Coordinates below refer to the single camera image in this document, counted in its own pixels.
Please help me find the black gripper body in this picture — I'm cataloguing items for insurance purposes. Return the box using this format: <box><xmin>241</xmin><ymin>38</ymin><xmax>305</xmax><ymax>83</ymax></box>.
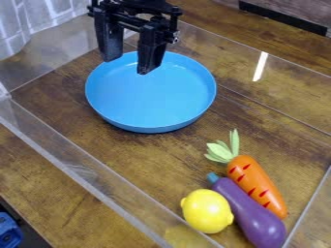
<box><xmin>86</xmin><ymin>0</ymin><xmax>182</xmax><ymax>44</ymax></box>

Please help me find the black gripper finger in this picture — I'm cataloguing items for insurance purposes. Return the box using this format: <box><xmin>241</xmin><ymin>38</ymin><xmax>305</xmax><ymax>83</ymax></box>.
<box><xmin>94</xmin><ymin>9</ymin><xmax>123</xmax><ymax>62</ymax></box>
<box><xmin>137</xmin><ymin>24</ymin><xmax>166</xmax><ymax>75</ymax></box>

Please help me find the yellow toy lemon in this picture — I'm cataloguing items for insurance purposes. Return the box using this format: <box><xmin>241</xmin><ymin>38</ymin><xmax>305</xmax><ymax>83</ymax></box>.
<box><xmin>180</xmin><ymin>189</ymin><xmax>233</xmax><ymax>233</ymax></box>

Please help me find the blue round tray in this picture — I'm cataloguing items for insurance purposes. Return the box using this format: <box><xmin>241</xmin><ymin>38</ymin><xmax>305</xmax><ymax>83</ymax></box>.
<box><xmin>85</xmin><ymin>52</ymin><xmax>217</xmax><ymax>134</ymax></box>

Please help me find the white curtain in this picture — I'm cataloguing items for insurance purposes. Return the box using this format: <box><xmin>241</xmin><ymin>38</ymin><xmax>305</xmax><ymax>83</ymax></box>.
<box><xmin>0</xmin><ymin>0</ymin><xmax>90</xmax><ymax>60</ymax></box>

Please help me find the dark baseboard strip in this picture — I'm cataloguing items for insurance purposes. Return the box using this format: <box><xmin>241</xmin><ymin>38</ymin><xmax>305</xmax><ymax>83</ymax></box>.
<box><xmin>237</xmin><ymin>0</ymin><xmax>326</xmax><ymax>37</ymax></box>

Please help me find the orange toy carrot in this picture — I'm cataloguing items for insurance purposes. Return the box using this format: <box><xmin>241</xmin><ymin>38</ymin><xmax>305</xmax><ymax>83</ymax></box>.
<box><xmin>204</xmin><ymin>129</ymin><xmax>288</xmax><ymax>219</ymax></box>

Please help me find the purple toy eggplant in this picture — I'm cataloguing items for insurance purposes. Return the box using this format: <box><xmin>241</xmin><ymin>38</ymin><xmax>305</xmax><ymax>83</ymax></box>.
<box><xmin>206</xmin><ymin>172</ymin><xmax>286</xmax><ymax>248</ymax></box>

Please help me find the blue object at corner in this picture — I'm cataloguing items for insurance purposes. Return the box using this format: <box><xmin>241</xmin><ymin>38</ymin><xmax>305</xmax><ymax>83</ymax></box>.
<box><xmin>0</xmin><ymin>212</ymin><xmax>22</xmax><ymax>248</ymax></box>

